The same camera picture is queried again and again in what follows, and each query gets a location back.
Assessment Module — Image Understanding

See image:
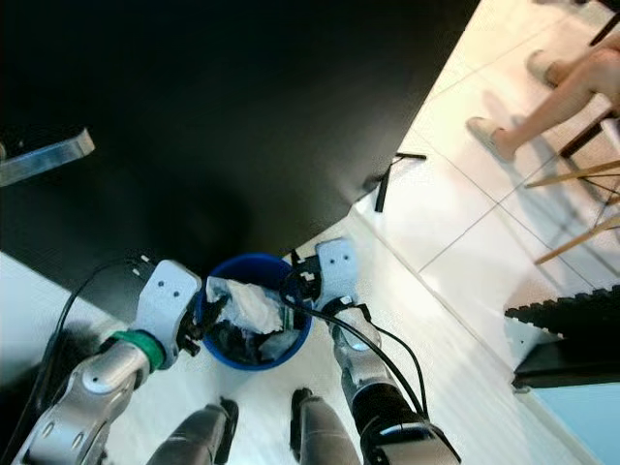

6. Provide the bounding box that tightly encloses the white tissue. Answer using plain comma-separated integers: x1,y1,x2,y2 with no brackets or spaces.
205,276,284,335

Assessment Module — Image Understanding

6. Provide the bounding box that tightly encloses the blue round waste bin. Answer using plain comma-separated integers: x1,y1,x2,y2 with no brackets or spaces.
199,252,313,372

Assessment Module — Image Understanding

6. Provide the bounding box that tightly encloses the grey robot left leg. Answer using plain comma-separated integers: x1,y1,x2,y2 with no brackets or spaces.
145,397,238,465

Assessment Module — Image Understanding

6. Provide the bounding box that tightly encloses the grey robot leg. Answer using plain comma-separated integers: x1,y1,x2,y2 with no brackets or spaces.
291,387,364,465
145,397,238,465

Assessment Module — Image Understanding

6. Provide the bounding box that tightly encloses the black L-shaped door stop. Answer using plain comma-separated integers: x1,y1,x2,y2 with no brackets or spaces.
370,152,427,214

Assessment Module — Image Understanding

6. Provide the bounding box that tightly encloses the grey robot right leg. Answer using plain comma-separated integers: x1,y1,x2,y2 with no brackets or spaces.
291,387,364,465

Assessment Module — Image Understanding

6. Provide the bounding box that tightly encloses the black door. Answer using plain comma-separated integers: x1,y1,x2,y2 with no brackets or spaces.
0,0,481,321

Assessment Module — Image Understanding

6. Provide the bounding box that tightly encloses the beige slipper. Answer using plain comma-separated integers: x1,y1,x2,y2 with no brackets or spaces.
465,116,516,163
526,50,568,86

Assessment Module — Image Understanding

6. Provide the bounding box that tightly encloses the black ridged rack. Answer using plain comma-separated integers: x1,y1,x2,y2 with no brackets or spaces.
504,286,620,388

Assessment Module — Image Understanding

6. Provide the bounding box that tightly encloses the wooden chair leg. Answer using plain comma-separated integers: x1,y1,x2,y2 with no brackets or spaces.
528,160,620,190
533,213,620,267

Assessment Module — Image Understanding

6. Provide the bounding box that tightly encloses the bare person leg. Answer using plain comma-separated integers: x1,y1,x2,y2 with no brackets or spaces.
547,39,620,83
494,48,620,158

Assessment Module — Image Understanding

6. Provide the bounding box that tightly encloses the dark chair leg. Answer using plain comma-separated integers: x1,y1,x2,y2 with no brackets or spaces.
557,107,620,158

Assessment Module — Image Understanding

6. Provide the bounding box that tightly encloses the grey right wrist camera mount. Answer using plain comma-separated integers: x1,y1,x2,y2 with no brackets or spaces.
315,237,357,306

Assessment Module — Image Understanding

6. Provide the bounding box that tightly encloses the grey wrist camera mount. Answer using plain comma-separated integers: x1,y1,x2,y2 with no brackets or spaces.
136,260,202,345
315,237,357,306

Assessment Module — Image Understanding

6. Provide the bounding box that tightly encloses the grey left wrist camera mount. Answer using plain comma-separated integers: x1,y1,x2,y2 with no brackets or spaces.
136,260,202,345

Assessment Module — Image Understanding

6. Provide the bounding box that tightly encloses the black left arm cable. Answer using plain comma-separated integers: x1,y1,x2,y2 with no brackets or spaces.
5,257,151,465

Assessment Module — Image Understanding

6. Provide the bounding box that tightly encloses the silver lever door handle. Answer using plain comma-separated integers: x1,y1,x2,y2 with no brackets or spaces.
0,129,96,187

